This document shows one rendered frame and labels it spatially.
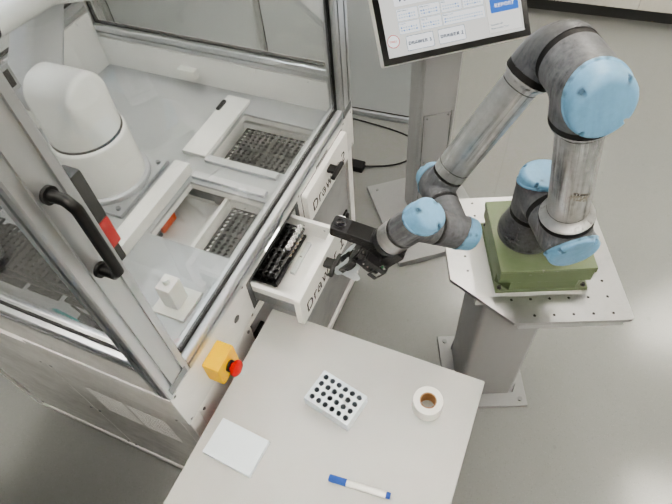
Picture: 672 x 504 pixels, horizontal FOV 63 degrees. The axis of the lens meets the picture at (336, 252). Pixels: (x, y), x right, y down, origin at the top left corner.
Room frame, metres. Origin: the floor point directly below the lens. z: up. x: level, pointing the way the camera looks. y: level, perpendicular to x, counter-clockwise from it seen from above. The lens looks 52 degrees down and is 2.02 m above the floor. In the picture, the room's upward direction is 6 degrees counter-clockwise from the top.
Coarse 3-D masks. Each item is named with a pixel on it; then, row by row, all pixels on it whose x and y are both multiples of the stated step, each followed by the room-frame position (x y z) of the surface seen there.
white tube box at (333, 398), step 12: (324, 372) 0.58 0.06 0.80; (324, 384) 0.55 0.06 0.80; (336, 384) 0.54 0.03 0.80; (312, 396) 0.53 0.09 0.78; (324, 396) 0.52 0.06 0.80; (336, 396) 0.51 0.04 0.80; (348, 396) 0.51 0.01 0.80; (360, 396) 0.51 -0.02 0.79; (324, 408) 0.49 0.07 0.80; (336, 408) 0.48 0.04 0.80; (348, 408) 0.48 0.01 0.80; (360, 408) 0.48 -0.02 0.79; (336, 420) 0.46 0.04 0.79; (348, 420) 0.45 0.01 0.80
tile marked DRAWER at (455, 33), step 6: (462, 24) 1.65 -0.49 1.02; (438, 30) 1.63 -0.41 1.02; (444, 30) 1.63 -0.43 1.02; (450, 30) 1.63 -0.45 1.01; (456, 30) 1.64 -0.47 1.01; (462, 30) 1.64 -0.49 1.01; (438, 36) 1.62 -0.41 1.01; (444, 36) 1.62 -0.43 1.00; (450, 36) 1.62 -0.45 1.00; (456, 36) 1.62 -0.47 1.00; (462, 36) 1.62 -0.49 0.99; (444, 42) 1.61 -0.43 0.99
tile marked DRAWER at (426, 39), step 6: (408, 36) 1.62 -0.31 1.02; (414, 36) 1.62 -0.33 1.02; (420, 36) 1.62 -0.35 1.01; (426, 36) 1.62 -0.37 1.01; (432, 36) 1.62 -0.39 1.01; (408, 42) 1.60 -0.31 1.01; (414, 42) 1.60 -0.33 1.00; (420, 42) 1.60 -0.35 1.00; (426, 42) 1.61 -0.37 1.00; (432, 42) 1.61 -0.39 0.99; (408, 48) 1.59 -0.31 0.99; (414, 48) 1.59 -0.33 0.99; (420, 48) 1.59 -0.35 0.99
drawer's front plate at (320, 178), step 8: (344, 136) 1.28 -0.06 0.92; (336, 144) 1.24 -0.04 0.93; (344, 144) 1.27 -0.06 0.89; (328, 152) 1.21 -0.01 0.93; (336, 152) 1.22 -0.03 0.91; (344, 152) 1.27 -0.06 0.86; (328, 160) 1.17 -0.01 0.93; (336, 160) 1.22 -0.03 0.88; (344, 160) 1.27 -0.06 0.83; (320, 168) 1.14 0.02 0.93; (320, 176) 1.12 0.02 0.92; (328, 176) 1.16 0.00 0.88; (312, 184) 1.08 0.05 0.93; (320, 184) 1.11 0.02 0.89; (304, 192) 1.06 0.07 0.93; (312, 192) 1.07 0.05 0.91; (320, 192) 1.11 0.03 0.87; (304, 200) 1.04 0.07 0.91; (312, 200) 1.06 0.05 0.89; (304, 208) 1.04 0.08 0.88; (312, 208) 1.06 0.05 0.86; (312, 216) 1.05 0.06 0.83
